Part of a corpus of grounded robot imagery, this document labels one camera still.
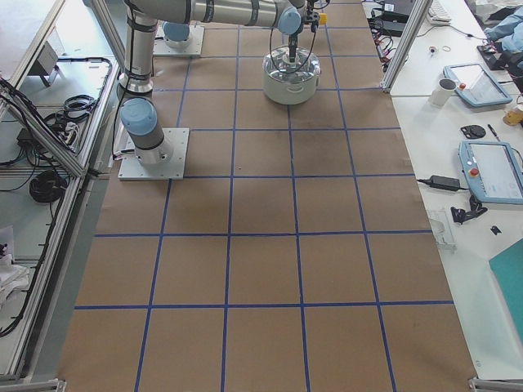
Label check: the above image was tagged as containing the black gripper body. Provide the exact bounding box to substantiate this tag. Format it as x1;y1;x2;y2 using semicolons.
304;0;323;33

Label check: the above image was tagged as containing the glass pot lid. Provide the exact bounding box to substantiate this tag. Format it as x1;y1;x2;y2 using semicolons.
262;47;321;83

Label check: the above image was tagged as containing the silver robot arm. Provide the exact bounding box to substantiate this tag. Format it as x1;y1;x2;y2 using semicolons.
162;21;191;50
119;1;320;167

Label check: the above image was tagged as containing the pale green electric pot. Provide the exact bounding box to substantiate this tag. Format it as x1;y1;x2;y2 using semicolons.
262;47;321;105

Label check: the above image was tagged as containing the white mug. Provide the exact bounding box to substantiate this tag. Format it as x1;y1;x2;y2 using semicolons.
428;78;457;107

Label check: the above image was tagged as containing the blue teach pendant far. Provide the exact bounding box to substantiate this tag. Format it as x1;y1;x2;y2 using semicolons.
443;63;512;108

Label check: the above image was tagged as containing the blue teach pendant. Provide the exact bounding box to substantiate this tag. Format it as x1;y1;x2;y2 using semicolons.
458;140;522;205
443;63;512;108

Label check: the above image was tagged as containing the black pen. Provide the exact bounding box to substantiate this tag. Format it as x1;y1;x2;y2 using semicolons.
487;124;501;142

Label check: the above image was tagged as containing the black power brick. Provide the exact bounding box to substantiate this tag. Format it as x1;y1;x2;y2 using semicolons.
417;175;467;192

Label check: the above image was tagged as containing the blue teach pendant near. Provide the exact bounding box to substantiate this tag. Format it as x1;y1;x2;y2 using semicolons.
458;140;522;205

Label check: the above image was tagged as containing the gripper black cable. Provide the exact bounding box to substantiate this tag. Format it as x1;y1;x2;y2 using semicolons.
268;24;320;77

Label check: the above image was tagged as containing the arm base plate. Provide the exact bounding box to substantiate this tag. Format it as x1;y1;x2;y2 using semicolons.
153;25;205;57
118;128;190;180

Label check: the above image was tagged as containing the aluminium frame post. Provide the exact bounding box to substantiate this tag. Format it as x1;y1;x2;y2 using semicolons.
381;0;431;92

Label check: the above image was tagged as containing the coiled black cable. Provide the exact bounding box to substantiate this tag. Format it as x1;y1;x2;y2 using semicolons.
29;170;69;205

